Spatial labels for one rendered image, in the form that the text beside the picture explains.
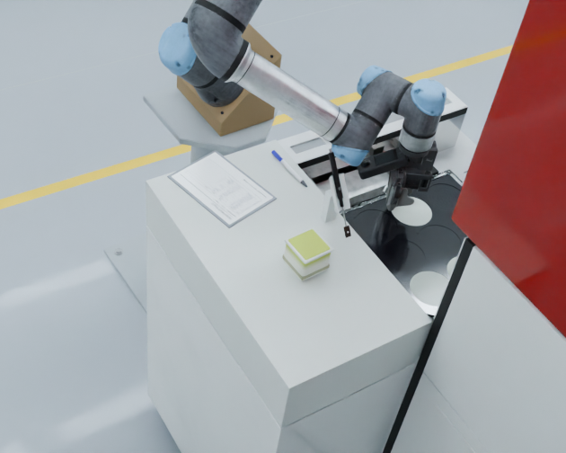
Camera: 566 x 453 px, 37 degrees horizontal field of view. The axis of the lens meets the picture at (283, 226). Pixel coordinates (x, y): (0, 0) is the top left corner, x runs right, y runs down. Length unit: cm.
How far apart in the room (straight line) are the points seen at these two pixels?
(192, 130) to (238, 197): 44
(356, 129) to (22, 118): 209
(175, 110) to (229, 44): 67
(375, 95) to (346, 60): 226
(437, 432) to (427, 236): 45
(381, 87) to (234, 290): 54
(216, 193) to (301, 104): 30
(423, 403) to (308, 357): 37
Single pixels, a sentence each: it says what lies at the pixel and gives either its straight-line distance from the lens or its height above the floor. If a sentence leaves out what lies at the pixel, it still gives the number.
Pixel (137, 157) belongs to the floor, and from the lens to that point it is 346.
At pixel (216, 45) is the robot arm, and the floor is 133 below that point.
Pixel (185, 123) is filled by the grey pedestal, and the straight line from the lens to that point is 234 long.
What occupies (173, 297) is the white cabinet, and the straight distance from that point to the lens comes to 205.
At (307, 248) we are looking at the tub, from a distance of 174.
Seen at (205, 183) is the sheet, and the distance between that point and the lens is 194.
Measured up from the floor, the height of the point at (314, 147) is 96.
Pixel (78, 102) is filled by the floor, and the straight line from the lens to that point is 373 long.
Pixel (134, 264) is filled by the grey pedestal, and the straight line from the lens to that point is 304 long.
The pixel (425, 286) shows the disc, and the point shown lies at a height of 90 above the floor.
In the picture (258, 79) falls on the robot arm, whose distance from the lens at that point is 177.
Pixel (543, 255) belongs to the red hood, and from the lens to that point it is 145.
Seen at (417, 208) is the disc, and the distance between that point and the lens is 208.
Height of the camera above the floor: 231
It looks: 46 degrees down
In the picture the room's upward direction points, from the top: 9 degrees clockwise
